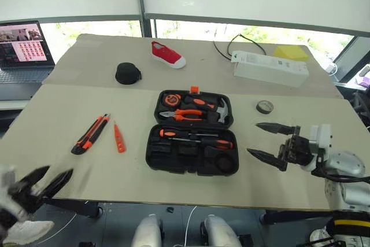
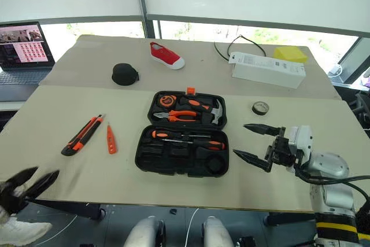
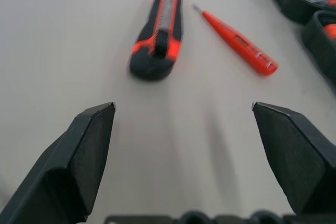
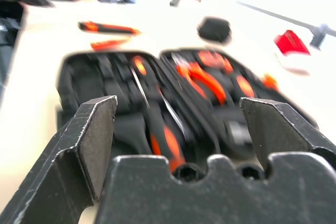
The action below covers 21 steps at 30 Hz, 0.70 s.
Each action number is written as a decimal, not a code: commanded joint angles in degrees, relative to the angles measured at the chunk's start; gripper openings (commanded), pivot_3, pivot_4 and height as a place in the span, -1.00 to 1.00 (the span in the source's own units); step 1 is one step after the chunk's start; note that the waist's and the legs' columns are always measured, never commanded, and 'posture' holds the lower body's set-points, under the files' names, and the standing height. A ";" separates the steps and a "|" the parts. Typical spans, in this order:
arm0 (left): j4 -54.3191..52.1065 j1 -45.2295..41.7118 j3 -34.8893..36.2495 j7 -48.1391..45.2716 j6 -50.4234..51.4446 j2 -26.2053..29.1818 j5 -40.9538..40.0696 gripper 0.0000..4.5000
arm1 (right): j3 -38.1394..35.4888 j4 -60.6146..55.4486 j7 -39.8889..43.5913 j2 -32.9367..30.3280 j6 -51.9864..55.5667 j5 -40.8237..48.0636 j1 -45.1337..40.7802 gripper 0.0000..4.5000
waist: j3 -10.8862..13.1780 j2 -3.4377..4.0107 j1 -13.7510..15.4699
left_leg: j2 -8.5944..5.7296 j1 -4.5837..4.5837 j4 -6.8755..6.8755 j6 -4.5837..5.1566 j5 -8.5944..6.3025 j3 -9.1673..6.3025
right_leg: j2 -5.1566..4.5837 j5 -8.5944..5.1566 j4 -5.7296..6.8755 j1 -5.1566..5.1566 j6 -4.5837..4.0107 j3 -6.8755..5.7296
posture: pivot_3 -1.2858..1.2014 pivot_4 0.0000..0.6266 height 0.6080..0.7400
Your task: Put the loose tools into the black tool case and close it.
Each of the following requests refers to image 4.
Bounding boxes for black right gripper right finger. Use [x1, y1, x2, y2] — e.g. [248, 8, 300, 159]
[239, 97, 336, 170]

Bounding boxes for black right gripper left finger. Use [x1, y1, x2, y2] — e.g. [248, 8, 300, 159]
[0, 94, 118, 224]

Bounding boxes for black plastic tool case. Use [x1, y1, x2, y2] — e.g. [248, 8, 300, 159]
[54, 48, 320, 174]

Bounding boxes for red and white box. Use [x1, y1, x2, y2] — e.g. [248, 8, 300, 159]
[272, 29, 312, 76]

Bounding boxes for orange black tape measure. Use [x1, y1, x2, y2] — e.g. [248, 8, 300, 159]
[197, 50, 235, 74]

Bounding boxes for silver metal tweezers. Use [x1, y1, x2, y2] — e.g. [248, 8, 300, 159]
[129, 66, 187, 137]

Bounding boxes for black hexagonal tape roll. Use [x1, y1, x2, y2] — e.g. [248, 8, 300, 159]
[197, 17, 233, 44]

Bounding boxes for orange utility knife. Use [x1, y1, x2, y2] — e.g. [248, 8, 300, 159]
[90, 38, 131, 52]

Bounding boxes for short orange handled tool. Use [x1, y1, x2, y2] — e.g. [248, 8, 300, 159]
[234, 74, 257, 99]

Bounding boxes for orange handled pliers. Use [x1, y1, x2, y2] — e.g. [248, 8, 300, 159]
[175, 60, 228, 106]

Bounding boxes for black rail clamp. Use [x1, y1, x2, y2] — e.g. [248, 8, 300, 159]
[309, 23, 331, 51]

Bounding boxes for orange black handled screwdriver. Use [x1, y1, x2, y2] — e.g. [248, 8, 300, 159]
[130, 55, 187, 172]

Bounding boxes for grey metal rail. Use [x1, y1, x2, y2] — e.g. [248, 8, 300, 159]
[237, 0, 336, 38]

